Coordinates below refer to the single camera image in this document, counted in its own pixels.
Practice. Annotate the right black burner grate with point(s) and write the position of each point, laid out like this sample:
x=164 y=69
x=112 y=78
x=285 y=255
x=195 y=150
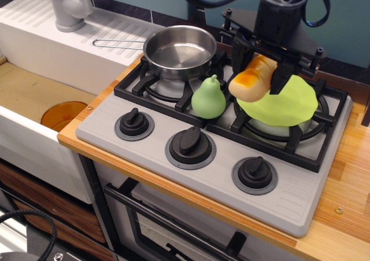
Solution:
x=310 y=145

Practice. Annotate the black stove knob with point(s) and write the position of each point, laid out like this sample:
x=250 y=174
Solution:
x=190 y=149
x=254 y=176
x=134 y=126

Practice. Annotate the left black stove knob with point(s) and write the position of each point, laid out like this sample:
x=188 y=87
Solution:
x=134 y=126

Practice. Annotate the right black stove knob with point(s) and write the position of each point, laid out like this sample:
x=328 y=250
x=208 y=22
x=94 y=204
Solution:
x=254 y=176

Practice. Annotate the left black burner grate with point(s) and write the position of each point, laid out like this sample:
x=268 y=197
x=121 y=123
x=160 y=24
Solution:
x=173 y=99

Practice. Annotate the grey toy stove top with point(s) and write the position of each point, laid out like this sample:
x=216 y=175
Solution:
x=289 y=207

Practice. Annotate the oven door with handle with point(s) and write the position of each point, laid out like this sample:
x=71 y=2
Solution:
x=168 y=239

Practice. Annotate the white toy sink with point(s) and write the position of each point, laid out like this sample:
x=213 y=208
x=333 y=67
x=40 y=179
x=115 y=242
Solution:
x=42 y=66

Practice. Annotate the toy bread loaf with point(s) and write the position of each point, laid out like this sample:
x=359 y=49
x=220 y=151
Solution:
x=254 y=82

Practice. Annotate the grey toy faucet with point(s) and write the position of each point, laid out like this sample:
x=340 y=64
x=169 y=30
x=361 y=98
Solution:
x=70 y=14

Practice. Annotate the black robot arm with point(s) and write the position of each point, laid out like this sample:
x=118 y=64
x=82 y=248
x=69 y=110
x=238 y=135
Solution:
x=276 y=31

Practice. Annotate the lime green plate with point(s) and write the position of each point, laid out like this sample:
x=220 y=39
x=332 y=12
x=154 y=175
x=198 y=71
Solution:
x=295 y=104

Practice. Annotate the middle black stove knob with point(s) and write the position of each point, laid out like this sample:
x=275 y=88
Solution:
x=190 y=149

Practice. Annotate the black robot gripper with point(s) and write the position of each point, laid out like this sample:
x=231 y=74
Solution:
x=274 y=30

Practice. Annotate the wooden drawer front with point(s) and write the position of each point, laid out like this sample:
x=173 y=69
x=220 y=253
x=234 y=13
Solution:
x=76 y=222

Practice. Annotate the stainless steel pan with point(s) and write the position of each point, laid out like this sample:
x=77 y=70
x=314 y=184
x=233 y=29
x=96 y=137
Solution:
x=179 y=53

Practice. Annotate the green toy pear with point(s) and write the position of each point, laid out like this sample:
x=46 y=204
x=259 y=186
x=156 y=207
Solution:
x=208 y=101

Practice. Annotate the black burner grate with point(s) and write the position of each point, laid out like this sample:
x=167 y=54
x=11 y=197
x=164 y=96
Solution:
x=310 y=145
x=173 y=99

